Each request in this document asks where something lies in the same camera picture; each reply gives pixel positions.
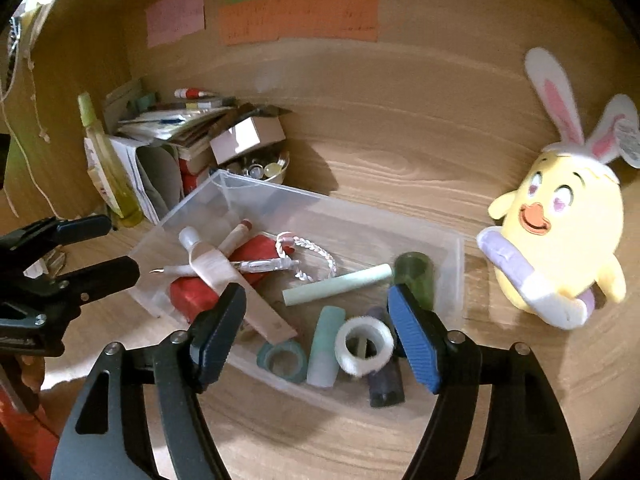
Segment yellow-green spray bottle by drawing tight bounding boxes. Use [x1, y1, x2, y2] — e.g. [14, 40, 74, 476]
[77, 91, 144, 228]

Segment lip gloss tube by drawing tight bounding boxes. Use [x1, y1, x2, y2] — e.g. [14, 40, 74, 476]
[218, 219, 253, 257]

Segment person's left hand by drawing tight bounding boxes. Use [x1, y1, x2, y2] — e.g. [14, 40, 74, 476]
[14, 355, 47, 393]

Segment orange paper note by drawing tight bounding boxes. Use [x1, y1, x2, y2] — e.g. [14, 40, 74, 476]
[218, 0, 379, 47]

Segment mint green tube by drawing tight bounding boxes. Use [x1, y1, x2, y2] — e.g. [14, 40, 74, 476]
[306, 305, 347, 388]

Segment olive green cylinder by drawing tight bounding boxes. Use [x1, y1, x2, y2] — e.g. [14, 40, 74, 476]
[391, 251, 435, 311]

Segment pink paper note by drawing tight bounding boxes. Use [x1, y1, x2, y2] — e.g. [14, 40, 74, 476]
[145, 0, 206, 50]

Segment bowl of beads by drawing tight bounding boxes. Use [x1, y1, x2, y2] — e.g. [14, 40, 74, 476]
[225, 150, 291, 185]

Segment stack of booklets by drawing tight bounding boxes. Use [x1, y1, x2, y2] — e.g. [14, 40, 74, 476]
[102, 77, 241, 148]

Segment white cable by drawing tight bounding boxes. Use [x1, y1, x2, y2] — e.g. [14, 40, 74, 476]
[0, 100, 61, 221]

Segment white tape roll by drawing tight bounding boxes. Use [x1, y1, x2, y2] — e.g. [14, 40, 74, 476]
[334, 316, 395, 377]

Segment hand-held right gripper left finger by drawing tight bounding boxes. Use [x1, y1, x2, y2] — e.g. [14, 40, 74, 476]
[50, 282, 247, 480]

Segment light green stick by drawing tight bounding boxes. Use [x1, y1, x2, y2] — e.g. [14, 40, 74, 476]
[281, 263, 392, 307]

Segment clear plastic storage box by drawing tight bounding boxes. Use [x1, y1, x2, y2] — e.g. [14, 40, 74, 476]
[129, 169, 466, 406]

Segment pink cream tube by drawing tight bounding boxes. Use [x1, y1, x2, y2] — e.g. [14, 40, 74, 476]
[179, 226, 298, 343]

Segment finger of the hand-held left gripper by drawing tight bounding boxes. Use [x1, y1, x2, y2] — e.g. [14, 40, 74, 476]
[29, 255, 141, 312]
[0, 215, 112, 262]

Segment thin white cord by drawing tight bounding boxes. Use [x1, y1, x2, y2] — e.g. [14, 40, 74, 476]
[0, 10, 51, 146]

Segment small cardboard box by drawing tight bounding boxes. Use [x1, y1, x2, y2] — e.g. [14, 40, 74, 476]
[209, 102, 293, 165]

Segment pink white braided bracelet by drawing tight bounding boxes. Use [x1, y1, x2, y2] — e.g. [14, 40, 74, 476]
[274, 231, 338, 283]

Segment folded white paper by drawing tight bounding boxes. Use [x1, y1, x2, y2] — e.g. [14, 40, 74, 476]
[85, 135, 183, 223]

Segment blue tape roll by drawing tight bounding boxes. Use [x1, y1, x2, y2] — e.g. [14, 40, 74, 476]
[256, 339, 307, 386]

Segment long red box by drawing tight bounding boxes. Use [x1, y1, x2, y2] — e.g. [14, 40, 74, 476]
[169, 234, 278, 323]

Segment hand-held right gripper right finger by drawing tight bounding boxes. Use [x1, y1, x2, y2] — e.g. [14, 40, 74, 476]
[387, 284, 581, 480]

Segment yellow chick plush toy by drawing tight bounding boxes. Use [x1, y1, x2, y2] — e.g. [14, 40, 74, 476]
[475, 47, 640, 331]

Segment purple glitter bottle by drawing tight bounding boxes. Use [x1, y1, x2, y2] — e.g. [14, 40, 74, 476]
[367, 305, 406, 408]

